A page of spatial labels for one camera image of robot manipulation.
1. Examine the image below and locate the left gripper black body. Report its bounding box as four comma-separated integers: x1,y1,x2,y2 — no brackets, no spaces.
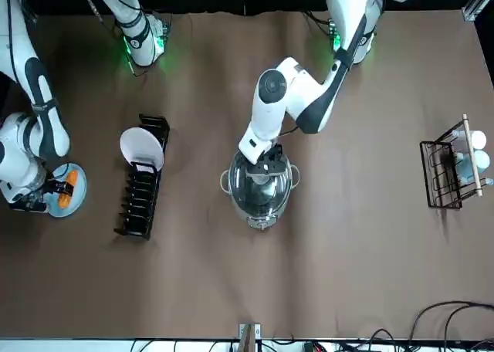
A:
246,144,289,176

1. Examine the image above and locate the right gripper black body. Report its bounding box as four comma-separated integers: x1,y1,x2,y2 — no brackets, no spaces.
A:
36,177,58,203

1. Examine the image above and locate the orange corn cob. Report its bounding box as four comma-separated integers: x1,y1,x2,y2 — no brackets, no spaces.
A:
58,169,80,208

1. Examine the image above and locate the glass pot lid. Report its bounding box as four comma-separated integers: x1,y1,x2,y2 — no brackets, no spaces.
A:
228,150,292,218

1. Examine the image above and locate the light blue plate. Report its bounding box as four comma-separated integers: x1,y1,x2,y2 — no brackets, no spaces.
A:
43,162,88,218

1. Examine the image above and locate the pale green steel pot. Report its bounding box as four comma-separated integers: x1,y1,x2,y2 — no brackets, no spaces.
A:
219,149,302,232

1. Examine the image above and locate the white plate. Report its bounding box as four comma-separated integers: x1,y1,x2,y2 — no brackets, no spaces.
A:
119,126,165,174

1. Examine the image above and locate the black dish rack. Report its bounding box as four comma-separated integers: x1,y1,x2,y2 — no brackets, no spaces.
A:
113,113,171,241

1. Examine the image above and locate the white cup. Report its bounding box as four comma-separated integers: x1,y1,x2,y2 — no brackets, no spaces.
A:
461,129,489,151

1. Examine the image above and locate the light blue cup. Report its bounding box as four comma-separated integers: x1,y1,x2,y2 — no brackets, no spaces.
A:
458,150,491,178

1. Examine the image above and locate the black wire cup rack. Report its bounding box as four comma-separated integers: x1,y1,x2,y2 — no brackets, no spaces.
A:
418,113,484,211

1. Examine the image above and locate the upright aluminium post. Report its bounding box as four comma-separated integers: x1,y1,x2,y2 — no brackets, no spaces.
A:
238,322,261,352

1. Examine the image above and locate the black looping table-edge cable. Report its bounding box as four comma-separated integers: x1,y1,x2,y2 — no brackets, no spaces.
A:
410,299,494,352

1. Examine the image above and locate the aluminium corner post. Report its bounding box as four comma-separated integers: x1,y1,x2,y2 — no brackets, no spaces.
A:
462,0,494,22

